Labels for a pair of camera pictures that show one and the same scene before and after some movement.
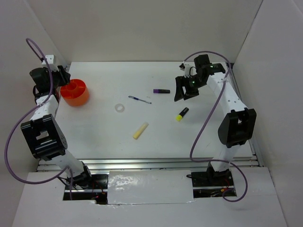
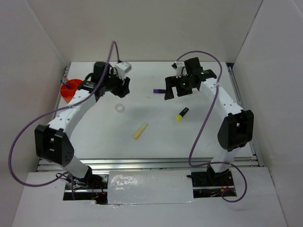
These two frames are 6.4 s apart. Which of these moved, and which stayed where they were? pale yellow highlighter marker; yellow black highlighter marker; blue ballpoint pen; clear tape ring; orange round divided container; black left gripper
Moved: black left gripper; blue ballpoint pen
Stayed: pale yellow highlighter marker; yellow black highlighter marker; clear tape ring; orange round divided container
